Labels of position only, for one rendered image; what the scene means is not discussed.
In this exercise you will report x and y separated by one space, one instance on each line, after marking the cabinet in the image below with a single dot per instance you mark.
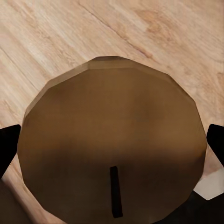
10 210

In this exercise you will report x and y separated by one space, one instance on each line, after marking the pillar candle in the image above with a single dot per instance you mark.
112 141

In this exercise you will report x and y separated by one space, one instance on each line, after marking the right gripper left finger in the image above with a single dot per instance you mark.
8 146

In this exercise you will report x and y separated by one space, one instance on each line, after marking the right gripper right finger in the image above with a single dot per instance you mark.
215 138

